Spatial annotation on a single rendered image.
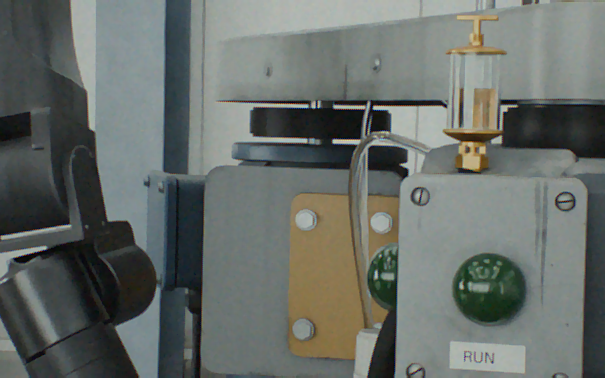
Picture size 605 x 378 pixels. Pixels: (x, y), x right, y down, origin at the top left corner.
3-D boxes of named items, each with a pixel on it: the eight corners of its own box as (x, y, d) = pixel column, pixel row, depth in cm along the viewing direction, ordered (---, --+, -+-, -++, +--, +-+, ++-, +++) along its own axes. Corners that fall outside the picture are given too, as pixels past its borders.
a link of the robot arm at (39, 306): (-40, 283, 77) (38, 239, 75) (20, 266, 83) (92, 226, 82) (13, 388, 76) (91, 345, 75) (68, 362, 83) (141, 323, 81)
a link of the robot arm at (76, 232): (-64, 170, 78) (66, 146, 75) (32, 159, 89) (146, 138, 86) (-28, 366, 78) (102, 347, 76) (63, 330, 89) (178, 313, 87)
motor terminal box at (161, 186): (155, 323, 100) (159, 176, 99) (139, 305, 110) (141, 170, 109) (259, 321, 102) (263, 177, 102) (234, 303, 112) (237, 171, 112)
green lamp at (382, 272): (361, 314, 54) (362, 244, 54) (370, 305, 57) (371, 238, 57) (421, 318, 54) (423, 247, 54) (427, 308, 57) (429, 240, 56)
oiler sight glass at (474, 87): (444, 128, 60) (447, 52, 59) (448, 128, 62) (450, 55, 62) (499, 129, 59) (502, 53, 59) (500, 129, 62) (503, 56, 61)
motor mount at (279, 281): (195, 376, 99) (200, 165, 98) (216, 360, 105) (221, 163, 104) (573, 401, 94) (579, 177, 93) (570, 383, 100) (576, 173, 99)
